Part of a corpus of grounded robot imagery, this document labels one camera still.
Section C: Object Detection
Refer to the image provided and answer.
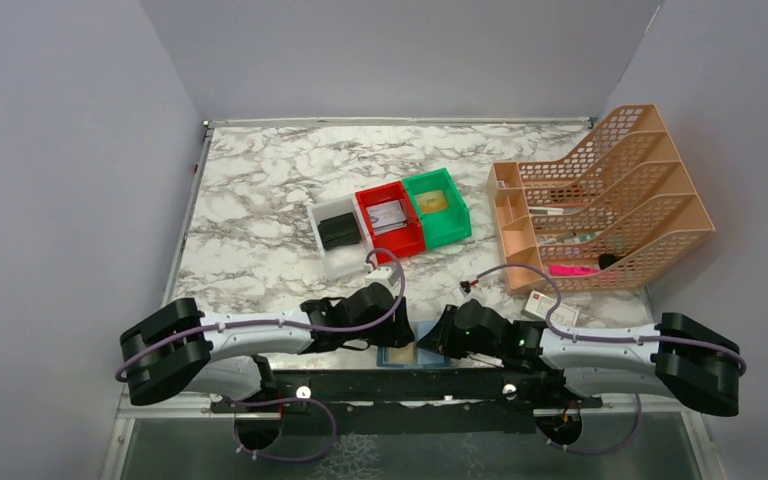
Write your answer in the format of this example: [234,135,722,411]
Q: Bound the blue card holder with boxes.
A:
[376,342,451,369]

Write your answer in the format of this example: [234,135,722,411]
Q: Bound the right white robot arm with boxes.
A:
[417,300,746,417]

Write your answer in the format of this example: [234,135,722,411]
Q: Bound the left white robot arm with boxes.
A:
[115,282,415,406]

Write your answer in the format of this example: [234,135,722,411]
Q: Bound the stack of cards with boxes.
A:
[366,200,408,235]

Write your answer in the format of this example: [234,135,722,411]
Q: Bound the gold card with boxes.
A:
[414,190,449,215]

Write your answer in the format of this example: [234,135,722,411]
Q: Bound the white plastic bin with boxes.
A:
[307,195,372,280]

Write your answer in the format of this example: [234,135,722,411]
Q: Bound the red plastic bin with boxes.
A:
[355,181,426,258]

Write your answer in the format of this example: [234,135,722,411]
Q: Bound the white red box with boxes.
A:
[522,291,580,327]

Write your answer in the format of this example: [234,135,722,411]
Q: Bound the black wallet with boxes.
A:
[317,212,363,252]

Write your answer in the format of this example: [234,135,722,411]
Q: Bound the pink marker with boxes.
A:
[548,264,601,277]

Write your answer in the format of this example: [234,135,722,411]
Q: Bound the green plastic bin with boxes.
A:
[402,168,472,249]

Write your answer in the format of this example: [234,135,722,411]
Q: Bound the pens in organizer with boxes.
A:
[529,203,599,245]

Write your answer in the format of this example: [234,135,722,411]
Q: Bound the orange file organizer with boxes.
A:
[486,104,715,295]

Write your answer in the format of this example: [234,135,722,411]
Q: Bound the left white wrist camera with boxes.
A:
[364,265,401,289]

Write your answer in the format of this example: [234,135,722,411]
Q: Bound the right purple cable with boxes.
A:
[459,263,748,378]

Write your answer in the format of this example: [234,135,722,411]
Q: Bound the purple cable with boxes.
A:
[459,263,748,378]
[114,247,408,384]

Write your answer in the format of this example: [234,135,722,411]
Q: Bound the black mounting rail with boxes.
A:
[211,365,604,439]

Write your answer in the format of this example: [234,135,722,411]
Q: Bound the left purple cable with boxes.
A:
[114,247,408,384]

